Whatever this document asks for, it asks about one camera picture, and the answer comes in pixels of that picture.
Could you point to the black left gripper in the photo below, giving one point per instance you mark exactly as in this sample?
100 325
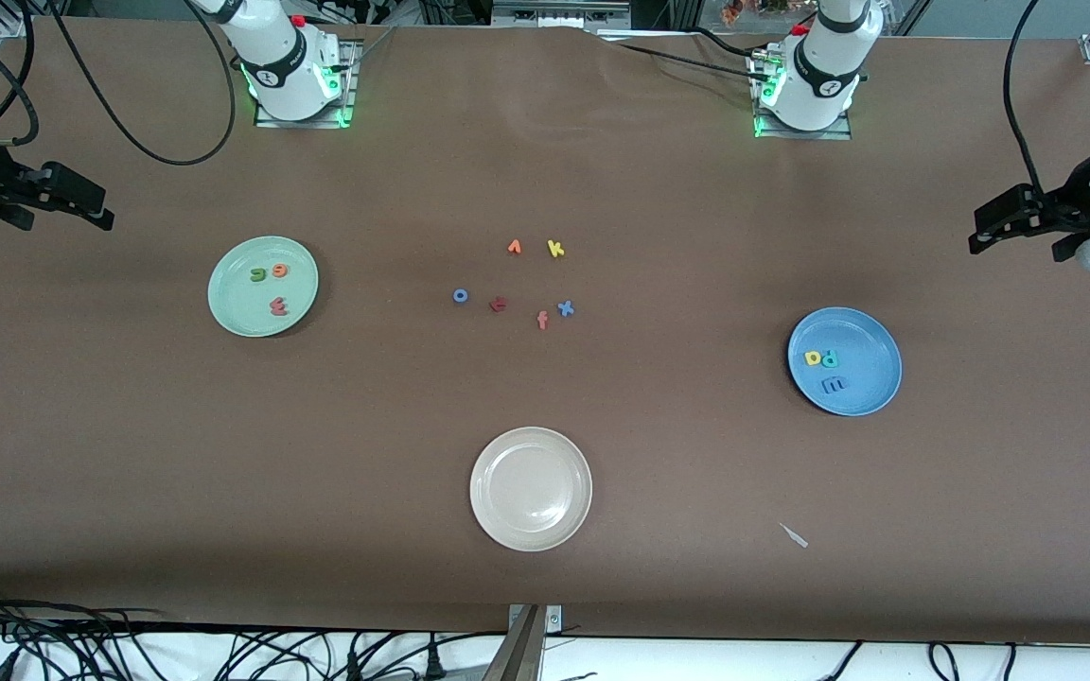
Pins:
1071 203

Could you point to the red letter w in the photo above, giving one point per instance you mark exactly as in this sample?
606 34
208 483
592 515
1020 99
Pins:
279 306

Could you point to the blue letter m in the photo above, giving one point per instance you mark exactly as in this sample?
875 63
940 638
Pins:
834 380

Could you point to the blue plate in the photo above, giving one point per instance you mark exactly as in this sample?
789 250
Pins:
862 340

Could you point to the green plate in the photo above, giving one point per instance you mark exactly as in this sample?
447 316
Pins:
237 307

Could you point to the brown table cover sheet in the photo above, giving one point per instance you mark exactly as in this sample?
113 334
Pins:
129 454

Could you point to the orange plastic toys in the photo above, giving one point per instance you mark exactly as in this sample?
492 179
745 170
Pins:
734 9

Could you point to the white paper scrap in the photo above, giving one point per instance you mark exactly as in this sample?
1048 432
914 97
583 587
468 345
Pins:
796 537

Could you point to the beige plate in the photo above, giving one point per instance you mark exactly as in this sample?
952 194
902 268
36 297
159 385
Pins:
531 489

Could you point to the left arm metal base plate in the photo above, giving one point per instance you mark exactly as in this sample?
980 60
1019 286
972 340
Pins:
838 134

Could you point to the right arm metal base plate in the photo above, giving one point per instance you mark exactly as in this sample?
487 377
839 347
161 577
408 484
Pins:
351 95

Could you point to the aluminium frame crossbar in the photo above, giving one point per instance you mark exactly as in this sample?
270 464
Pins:
559 11

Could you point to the small metal bracket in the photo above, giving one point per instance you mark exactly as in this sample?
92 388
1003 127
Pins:
553 619

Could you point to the grey metal camera post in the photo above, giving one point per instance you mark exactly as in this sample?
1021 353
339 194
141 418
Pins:
518 653

